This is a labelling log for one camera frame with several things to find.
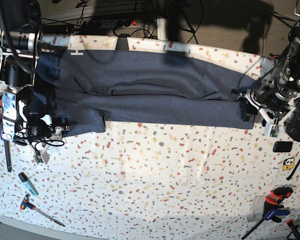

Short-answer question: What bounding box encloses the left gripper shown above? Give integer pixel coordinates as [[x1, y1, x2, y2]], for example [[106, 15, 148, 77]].
[[231, 87, 294, 127]]

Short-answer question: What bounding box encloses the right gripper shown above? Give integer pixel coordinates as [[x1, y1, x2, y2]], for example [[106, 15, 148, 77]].
[[22, 114, 70, 152]]

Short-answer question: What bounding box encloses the dark blue T-shirt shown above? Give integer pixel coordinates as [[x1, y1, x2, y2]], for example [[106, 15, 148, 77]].
[[35, 50, 254, 136]]

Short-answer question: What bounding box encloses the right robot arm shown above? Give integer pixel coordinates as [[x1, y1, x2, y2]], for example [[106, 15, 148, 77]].
[[0, 0, 69, 170]]

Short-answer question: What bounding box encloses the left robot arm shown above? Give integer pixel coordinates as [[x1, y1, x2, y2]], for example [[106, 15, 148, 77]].
[[234, 0, 300, 125]]

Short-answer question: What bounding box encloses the light blue highlighter marker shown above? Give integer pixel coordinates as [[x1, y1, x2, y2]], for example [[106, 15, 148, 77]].
[[18, 172, 39, 197]]

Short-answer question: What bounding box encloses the small black rectangular case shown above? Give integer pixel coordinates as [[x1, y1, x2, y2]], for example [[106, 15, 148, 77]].
[[272, 141, 293, 153]]

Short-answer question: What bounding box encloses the blue black bar clamp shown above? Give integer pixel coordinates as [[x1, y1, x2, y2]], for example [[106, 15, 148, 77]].
[[0, 96, 13, 173], [241, 187, 294, 240]]

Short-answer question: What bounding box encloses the yellow panda sticker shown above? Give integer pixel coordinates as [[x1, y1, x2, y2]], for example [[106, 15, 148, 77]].
[[282, 156, 295, 171]]

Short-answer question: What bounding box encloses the clear plastic bag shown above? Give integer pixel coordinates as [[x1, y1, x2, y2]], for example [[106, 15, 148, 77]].
[[246, 195, 266, 223]]

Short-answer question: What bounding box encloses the black table edge clamp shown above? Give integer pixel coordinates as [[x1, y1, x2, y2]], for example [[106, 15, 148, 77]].
[[115, 33, 130, 51]]

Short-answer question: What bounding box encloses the white power strip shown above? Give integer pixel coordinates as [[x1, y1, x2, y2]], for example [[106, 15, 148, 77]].
[[96, 19, 143, 29]]

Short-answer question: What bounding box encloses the red black clamp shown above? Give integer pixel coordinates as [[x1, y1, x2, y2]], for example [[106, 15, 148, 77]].
[[286, 219, 300, 240]]

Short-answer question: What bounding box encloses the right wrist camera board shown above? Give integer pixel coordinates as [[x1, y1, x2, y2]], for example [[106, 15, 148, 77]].
[[34, 150, 50, 165]]

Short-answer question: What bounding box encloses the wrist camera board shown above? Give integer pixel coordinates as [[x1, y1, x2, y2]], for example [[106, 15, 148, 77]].
[[34, 150, 50, 165], [264, 122, 282, 138]]

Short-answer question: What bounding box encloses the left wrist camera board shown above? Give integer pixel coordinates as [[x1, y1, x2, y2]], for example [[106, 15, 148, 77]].
[[264, 122, 282, 138]]

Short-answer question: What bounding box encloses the orange blue T-handle screwdriver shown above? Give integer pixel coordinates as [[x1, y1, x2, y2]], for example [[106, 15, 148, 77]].
[[20, 193, 65, 227]]

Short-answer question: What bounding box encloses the white metal table post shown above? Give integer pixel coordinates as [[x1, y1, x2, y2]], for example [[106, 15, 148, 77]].
[[156, 17, 168, 41]]

